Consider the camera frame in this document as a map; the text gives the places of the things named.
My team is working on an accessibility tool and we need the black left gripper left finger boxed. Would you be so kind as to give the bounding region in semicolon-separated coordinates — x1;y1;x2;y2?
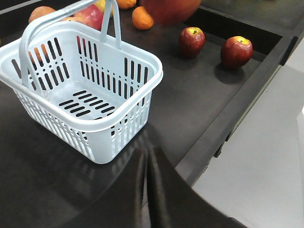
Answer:
47;147;147;228

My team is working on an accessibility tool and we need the small orange mandarin right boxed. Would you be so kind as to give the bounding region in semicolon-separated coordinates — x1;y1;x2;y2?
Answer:
116;0;137;10

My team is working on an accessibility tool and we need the yellow orange fruit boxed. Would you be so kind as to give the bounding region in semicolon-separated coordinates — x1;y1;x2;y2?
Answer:
94;0;114;18

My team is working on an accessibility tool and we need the small mandarin left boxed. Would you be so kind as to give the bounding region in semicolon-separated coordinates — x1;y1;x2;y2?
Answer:
28;44;49;64

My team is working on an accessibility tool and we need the small orange mandarin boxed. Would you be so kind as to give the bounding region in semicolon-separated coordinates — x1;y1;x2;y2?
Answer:
116;0;137;10
132;6;154;30

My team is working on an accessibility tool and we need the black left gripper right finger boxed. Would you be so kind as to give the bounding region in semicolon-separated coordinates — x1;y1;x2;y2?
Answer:
147;147;244;228

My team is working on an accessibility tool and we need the pink red smooth apple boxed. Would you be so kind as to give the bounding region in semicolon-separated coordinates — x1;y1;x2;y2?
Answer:
74;4;104;30

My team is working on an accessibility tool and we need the large round orange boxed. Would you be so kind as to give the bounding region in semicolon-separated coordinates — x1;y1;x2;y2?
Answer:
28;6;56;23

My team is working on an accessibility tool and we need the light blue plastic basket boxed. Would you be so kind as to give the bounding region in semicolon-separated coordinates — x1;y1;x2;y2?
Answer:
0;0;163;164

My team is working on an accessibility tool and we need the dark red yellow-top apple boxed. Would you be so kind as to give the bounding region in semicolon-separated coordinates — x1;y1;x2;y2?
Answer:
141;0;201;26

